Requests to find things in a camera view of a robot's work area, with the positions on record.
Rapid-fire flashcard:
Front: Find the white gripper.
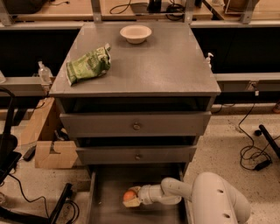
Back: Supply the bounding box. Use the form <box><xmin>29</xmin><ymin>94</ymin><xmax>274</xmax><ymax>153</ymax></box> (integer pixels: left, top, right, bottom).
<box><xmin>123</xmin><ymin>185</ymin><xmax>163</xmax><ymax>207</ymax></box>

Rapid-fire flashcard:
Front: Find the orange fruit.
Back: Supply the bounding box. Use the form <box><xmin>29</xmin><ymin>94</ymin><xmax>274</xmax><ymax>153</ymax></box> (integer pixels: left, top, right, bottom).
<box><xmin>122</xmin><ymin>190</ymin><xmax>137</xmax><ymax>201</ymax></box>

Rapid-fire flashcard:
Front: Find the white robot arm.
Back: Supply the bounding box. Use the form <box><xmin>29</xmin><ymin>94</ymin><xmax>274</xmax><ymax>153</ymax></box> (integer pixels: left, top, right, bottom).
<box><xmin>122</xmin><ymin>172</ymin><xmax>251</xmax><ymax>224</ymax></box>

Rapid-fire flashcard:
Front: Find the grey bottom drawer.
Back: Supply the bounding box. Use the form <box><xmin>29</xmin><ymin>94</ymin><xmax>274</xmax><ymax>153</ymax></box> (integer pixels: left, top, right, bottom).
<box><xmin>86</xmin><ymin>164</ymin><xmax>191</xmax><ymax>224</ymax></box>

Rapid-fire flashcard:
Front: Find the grey drawer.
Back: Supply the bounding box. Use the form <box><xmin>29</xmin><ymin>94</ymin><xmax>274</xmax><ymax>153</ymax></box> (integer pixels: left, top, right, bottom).
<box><xmin>86</xmin><ymin>164</ymin><xmax>191</xmax><ymax>224</ymax></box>
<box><xmin>60</xmin><ymin>112</ymin><xmax>211</xmax><ymax>138</ymax></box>
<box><xmin>76</xmin><ymin>145</ymin><xmax>196</xmax><ymax>165</ymax></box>

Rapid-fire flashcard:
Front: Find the grey middle drawer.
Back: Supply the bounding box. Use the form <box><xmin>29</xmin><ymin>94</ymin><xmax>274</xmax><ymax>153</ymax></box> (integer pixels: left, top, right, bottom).
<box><xmin>76</xmin><ymin>145</ymin><xmax>196</xmax><ymax>165</ymax></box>

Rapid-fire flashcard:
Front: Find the grey top drawer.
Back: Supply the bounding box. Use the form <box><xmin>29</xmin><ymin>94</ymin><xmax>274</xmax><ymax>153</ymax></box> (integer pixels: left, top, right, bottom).
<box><xmin>60</xmin><ymin>112</ymin><xmax>211</xmax><ymax>138</ymax></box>

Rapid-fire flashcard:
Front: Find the grey drawer cabinet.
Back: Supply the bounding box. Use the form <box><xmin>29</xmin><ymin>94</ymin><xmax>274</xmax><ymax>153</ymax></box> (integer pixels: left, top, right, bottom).
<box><xmin>48</xmin><ymin>22</ymin><xmax>222</xmax><ymax>224</ymax></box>

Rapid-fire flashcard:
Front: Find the black small device floor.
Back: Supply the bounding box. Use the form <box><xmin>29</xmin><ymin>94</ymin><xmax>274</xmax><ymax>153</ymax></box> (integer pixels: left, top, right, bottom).
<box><xmin>23</xmin><ymin>146</ymin><xmax>36</xmax><ymax>161</ymax></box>

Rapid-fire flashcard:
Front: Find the wooden block stand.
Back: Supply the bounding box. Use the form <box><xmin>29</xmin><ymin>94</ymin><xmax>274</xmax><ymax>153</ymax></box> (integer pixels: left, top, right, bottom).
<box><xmin>19</xmin><ymin>97</ymin><xmax>78</xmax><ymax>169</ymax></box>

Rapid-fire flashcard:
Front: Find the black chair base left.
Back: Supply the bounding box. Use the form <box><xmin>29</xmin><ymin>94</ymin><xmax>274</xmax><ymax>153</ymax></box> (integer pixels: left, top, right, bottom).
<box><xmin>0</xmin><ymin>87</ymin><xmax>22</xmax><ymax>184</ymax></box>

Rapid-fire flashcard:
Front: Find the green chip bag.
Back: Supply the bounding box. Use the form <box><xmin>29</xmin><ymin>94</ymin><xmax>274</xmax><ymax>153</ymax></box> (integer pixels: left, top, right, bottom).
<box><xmin>66</xmin><ymin>44</ymin><xmax>111</xmax><ymax>86</ymax></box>

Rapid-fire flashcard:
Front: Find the black stand leg right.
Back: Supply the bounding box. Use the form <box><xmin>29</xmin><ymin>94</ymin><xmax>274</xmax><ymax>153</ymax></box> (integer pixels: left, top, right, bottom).
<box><xmin>255</xmin><ymin>124</ymin><xmax>280</xmax><ymax>159</ymax></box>

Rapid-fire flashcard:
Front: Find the clear sanitizer bottle left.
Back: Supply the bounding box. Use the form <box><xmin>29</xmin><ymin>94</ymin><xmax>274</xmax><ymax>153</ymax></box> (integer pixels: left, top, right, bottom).
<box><xmin>38</xmin><ymin>61</ymin><xmax>53</xmax><ymax>83</ymax></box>

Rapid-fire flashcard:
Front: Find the white pump bottle right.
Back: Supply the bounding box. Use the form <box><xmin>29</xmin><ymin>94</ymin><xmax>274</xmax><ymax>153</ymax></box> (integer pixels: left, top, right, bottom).
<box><xmin>205</xmin><ymin>52</ymin><xmax>214</xmax><ymax>69</ymax></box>

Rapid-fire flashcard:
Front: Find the white paper bowl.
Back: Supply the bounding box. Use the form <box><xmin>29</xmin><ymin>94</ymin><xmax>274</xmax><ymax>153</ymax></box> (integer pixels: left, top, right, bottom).
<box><xmin>120</xmin><ymin>25</ymin><xmax>151</xmax><ymax>45</ymax></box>

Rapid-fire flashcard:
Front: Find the wooden back shelf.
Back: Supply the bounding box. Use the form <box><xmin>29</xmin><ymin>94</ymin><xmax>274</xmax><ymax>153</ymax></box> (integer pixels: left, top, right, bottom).
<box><xmin>1</xmin><ymin>0</ymin><xmax>280</xmax><ymax>28</ymax></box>

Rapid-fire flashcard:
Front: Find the black floor cable left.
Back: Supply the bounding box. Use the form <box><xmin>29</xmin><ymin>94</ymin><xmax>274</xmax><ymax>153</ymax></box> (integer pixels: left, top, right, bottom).
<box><xmin>0</xmin><ymin>173</ymin><xmax>81</xmax><ymax>224</ymax></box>

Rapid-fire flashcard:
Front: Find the black power adapter cable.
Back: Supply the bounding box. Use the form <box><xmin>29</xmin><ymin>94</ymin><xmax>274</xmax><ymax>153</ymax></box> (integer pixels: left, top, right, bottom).
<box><xmin>237</xmin><ymin>101</ymin><xmax>274</xmax><ymax>172</ymax></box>

